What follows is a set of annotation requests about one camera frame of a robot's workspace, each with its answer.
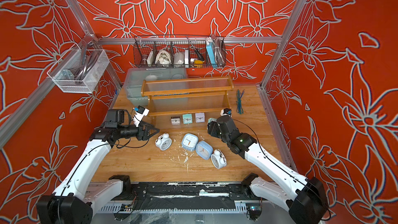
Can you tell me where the blue rounded square clock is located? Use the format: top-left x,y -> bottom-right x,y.
181,133 -> 199,151

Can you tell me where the white twin-bell alarm clock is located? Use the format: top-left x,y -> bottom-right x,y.
155,133 -> 173,151

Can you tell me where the wooden two-tier shelf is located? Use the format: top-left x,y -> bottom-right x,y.
141,76 -> 234,117

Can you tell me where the clear small square clock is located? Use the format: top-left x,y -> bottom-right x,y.
171,116 -> 181,125

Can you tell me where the lilac square alarm clock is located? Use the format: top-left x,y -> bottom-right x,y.
195,113 -> 205,123

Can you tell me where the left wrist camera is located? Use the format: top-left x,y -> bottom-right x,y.
133,106 -> 149,127

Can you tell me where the translucent grey storage bin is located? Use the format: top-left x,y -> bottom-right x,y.
123,68 -> 188,106

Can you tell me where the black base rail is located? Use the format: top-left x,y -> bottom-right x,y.
131,181 -> 260,201

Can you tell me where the blue box in basket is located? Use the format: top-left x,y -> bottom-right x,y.
205,37 -> 217,68

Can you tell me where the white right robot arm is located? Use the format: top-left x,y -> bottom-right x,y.
207,115 -> 330,224

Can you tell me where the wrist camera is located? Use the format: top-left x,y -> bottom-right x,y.
133,106 -> 149,127
220,108 -> 232,117

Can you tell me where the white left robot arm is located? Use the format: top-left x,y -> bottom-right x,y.
36,106 -> 160,224

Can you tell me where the mint green square clock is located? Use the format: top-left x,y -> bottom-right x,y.
182,114 -> 193,124

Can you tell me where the green cable ties bundle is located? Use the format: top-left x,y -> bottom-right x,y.
236,89 -> 245,115

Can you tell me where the white wire wall basket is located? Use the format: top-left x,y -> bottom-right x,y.
47,45 -> 109,94

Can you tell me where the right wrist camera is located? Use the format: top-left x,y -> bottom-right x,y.
220,108 -> 232,117

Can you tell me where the teal small square clock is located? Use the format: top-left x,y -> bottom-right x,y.
207,118 -> 217,123

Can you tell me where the black wire wall basket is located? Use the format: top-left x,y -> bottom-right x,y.
133,35 -> 227,68

